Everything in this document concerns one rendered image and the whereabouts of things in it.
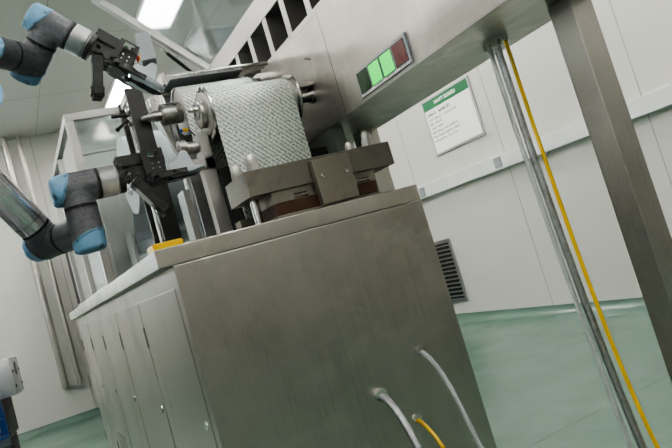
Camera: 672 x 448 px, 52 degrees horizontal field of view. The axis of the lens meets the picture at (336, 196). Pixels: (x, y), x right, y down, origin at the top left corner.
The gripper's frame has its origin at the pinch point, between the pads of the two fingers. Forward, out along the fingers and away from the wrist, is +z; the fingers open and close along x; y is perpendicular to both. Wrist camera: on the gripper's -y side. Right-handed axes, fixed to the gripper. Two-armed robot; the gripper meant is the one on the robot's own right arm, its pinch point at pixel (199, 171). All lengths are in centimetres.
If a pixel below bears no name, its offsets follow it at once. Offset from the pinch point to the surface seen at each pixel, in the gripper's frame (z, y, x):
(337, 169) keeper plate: 26.6, -10.6, -22.1
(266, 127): 21.0, 7.8, -0.4
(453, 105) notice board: 273, 54, 238
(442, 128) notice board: 273, 42, 259
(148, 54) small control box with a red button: 11, 54, 57
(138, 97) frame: -2.0, 31.7, 32.9
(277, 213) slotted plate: 9.8, -17.1, -18.7
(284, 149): 24.3, 1.0, -0.4
